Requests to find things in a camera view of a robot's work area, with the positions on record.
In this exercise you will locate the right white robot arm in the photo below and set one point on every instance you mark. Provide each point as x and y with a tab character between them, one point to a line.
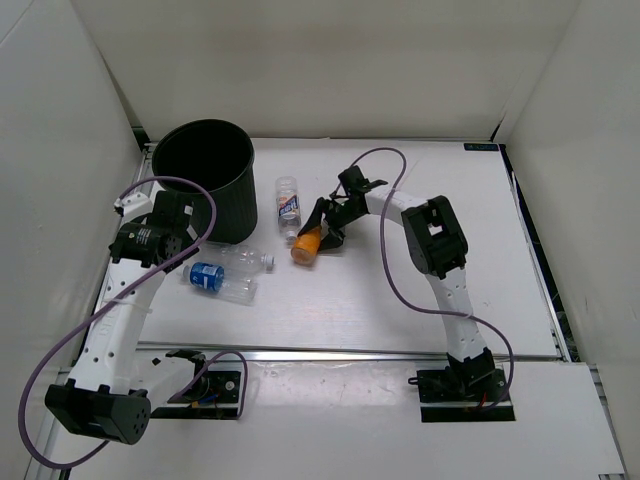
437	248

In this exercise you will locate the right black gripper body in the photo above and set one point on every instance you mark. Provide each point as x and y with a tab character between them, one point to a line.
342	214

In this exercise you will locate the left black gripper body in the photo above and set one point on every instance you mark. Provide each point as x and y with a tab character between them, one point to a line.
186	239

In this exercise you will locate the black plastic bin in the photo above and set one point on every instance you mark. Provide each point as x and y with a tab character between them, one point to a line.
219	156

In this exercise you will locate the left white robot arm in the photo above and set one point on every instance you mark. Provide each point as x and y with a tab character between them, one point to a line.
109	394

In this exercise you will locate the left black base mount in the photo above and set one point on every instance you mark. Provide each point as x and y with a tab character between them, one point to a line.
219	392

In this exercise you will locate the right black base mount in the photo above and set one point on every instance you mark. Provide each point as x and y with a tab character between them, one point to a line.
442	400

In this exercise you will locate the aluminium frame rail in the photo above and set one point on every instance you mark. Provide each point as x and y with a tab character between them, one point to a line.
276	354

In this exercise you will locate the orange plastic bottle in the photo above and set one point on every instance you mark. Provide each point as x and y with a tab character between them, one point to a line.
306	246

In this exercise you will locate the blue label clear bottle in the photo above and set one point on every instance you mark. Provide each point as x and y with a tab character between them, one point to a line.
219	282

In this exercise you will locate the white label clear bottle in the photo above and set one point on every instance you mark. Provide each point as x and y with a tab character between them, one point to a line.
288	208

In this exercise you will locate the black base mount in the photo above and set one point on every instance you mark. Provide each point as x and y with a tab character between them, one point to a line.
442	400
219	392

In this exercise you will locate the clear unlabelled plastic bottle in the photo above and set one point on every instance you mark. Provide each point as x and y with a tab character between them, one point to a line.
238	257

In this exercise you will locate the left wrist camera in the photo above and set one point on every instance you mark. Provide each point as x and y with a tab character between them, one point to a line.
134	204

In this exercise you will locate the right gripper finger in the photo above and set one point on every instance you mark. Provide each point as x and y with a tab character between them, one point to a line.
333	239
316	216

